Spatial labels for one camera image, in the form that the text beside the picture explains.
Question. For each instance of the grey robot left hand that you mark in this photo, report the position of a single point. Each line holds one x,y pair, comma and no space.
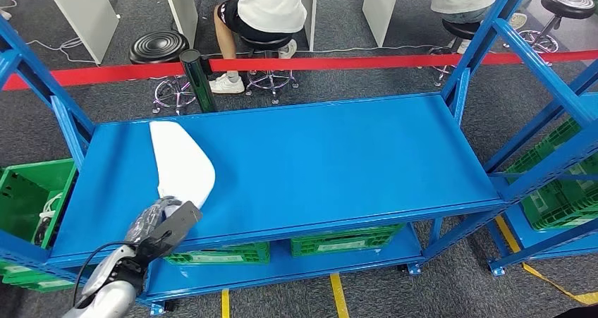
142,224

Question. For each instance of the white plastic shell part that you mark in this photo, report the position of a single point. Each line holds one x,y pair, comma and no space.
182,166

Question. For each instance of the blue metal shelf rack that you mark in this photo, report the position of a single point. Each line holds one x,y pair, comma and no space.
327,166
542,119

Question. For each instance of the red barrier belt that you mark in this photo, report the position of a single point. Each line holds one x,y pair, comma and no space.
93,75
327,63

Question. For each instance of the black round swivel stool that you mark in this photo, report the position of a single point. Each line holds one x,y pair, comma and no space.
159,47
567,4
460,28
266,42

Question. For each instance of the white desk side panel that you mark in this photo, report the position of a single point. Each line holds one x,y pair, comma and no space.
82,17
313,7
381,10
180,7

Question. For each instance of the yellow floor tape line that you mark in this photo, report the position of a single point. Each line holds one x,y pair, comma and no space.
586,298

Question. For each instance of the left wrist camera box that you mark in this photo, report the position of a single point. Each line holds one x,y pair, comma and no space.
175,227

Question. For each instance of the dark glossy barrier post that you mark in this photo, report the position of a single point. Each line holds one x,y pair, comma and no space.
198,84

